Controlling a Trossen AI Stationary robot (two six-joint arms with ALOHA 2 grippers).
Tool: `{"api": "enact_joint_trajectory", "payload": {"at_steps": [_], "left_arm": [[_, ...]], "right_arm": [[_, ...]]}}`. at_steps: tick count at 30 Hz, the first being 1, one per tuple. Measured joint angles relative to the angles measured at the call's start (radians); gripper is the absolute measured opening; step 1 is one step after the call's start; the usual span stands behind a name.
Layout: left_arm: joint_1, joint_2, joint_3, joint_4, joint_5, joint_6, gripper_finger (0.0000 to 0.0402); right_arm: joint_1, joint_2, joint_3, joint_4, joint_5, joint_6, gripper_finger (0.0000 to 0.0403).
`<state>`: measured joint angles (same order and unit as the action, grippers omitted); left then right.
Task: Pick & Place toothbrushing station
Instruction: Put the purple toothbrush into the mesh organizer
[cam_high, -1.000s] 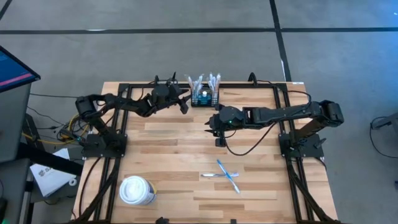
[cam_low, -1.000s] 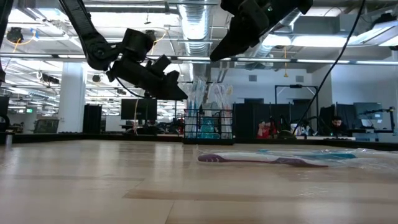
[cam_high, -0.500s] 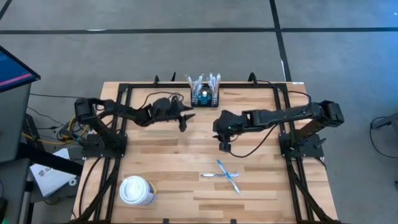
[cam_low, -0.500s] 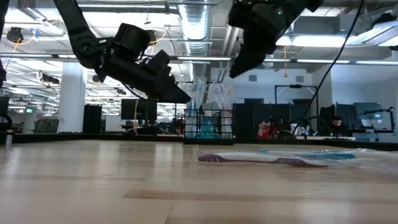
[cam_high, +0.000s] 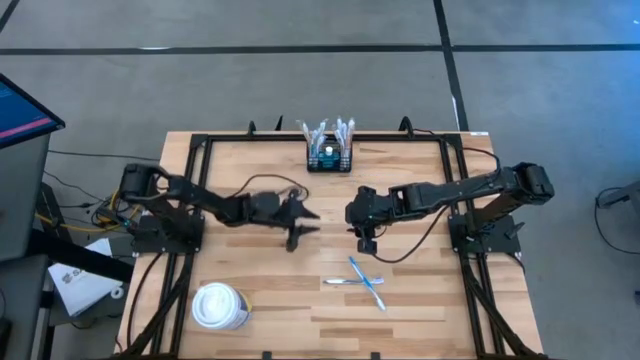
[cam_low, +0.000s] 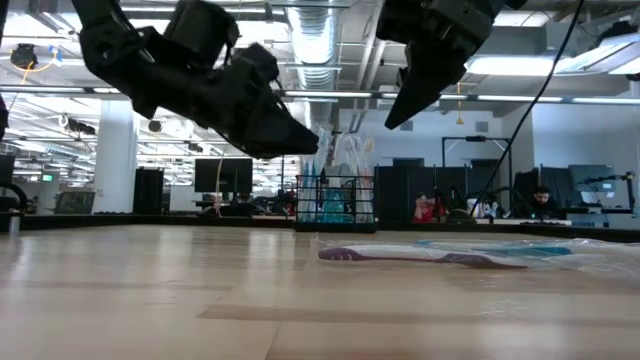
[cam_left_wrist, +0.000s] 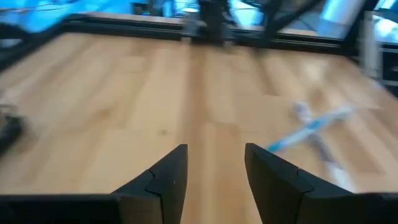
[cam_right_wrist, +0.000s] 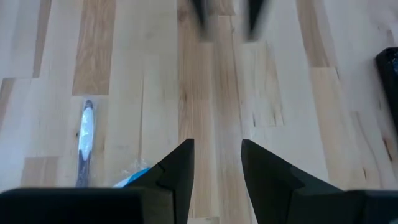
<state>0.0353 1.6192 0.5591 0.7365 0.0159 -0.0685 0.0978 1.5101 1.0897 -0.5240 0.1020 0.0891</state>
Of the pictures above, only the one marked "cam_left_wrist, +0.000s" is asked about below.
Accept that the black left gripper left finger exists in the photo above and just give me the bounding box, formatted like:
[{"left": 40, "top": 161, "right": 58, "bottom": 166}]
[{"left": 0, "top": 143, "right": 188, "bottom": 224}]

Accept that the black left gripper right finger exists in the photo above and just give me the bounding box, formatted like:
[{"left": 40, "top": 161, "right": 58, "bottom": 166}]
[{"left": 244, "top": 142, "right": 398, "bottom": 224}]

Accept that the purple toothbrush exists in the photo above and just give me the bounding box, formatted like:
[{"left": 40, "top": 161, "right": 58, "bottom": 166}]
[{"left": 292, "top": 101, "right": 355, "bottom": 192}]

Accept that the blue toothbrush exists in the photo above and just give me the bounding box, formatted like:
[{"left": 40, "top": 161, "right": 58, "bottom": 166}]
[{"left": 267, "top": 105, "right": 358, "bottom": 153}]

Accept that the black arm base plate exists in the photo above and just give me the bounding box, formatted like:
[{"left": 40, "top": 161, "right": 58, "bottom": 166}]
[{"left": 183, "top": 18, "right": 237, "bottom": 47}]

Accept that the black wire basket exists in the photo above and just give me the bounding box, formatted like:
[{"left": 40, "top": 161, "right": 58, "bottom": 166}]
[{"left": 0, "top": 104, "right": 24, "bottom": 153}]

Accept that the silver vertical post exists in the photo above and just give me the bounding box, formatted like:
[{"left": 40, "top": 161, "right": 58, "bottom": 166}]
[{"left": 360, "top": 11, "right": 382, "bottom": 78}]

